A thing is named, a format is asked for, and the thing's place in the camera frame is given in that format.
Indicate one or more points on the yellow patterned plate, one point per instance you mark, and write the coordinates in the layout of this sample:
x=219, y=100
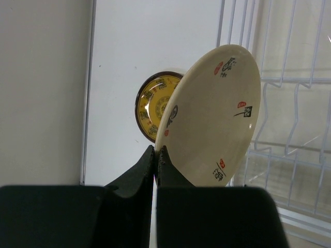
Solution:
x=152, y=99

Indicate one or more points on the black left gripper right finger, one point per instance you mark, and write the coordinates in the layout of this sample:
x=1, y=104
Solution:
x=189, y=216

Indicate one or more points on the white wire dish rack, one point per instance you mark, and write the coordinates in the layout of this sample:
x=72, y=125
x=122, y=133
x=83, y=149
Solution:
x=289, y=155

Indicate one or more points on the cream patterned plate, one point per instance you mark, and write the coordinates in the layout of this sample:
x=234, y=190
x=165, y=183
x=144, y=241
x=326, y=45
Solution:
x=210, y=118

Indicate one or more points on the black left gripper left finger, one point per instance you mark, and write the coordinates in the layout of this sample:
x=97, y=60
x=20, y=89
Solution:
x=115, y=215

